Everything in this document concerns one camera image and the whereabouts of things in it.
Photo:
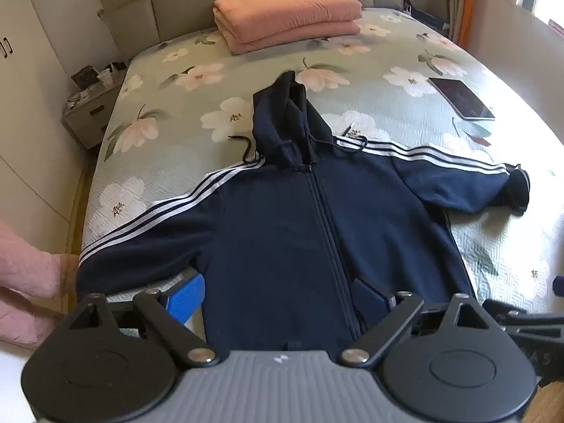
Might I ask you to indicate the beige nightstand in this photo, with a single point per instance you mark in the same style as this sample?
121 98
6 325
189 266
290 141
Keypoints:
88 119

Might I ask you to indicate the folded pink blanket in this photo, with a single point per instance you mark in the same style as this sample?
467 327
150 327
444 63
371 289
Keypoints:
286 13

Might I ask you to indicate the cream wardrobe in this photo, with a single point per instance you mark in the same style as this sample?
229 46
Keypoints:
26 97

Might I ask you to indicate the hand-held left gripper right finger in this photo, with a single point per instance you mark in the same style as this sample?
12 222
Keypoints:
370 296

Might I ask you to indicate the bed with floral quilt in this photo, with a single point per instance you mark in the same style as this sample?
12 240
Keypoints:
220 83

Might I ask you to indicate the orange and beige curtain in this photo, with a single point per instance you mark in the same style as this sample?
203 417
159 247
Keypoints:
468 4

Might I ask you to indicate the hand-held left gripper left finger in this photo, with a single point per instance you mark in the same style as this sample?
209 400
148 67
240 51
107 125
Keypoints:
187 299

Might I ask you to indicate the grey tablet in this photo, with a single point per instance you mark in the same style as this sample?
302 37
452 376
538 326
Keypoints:
460 97

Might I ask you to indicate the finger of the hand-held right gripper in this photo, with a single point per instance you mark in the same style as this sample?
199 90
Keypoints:
558 284
528 324

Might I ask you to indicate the person's pink fleece clothing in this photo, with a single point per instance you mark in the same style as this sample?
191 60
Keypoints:
24 273

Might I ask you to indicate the navy striped hooded jacket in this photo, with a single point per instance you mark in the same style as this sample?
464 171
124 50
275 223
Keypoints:
273 229

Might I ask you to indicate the dark patterned box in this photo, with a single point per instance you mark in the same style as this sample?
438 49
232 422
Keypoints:
84 78

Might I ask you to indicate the dark bag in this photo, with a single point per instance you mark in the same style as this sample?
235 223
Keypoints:
425 14

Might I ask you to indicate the beige padded headboard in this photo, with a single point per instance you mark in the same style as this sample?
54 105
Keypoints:
176 0

